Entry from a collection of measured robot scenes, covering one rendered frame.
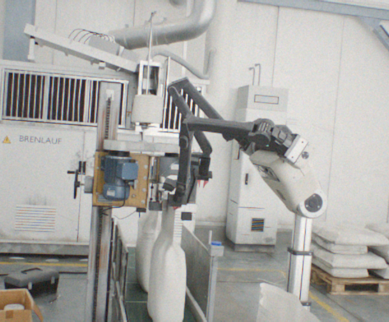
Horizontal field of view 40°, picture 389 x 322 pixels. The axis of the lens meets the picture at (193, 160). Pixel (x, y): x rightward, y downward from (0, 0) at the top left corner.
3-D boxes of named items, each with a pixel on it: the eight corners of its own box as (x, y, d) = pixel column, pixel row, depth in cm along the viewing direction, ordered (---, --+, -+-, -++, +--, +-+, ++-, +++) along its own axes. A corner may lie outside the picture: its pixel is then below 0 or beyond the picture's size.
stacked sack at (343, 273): (370, 279, 541) (371, 268, 540) (330, 278, 532) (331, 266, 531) (340, 262, 605) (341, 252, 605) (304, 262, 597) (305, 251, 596)
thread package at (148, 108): (163, 125, 296) (166, 94, 295) (133, 123, 292) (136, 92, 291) (160, 125, 312) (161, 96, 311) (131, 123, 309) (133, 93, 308)
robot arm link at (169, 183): (183, 188, 276) (189, 176, 281) (163, 180, 276) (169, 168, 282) (179, 200, 285) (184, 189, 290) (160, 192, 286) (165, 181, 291)
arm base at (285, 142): (293, 135, 239) (278, 157, 238) (280, 124, 237) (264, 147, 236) (301, 135, 230) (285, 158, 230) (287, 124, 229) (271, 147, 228)
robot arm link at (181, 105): (174, 84, 277) (174, 81, 287) (165, 90, 277) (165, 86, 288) (214, 153, 289) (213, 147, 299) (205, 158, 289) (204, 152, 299)
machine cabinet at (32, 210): (195, 264, 605) (209, 80, 594) (-16, 258, 559) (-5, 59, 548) (177, 242, 718) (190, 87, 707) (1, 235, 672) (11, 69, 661)
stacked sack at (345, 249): (369, 257, 539) (370, 244, 538) (329, 255, 534) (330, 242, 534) (345, 243, 604) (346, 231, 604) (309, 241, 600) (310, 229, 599)
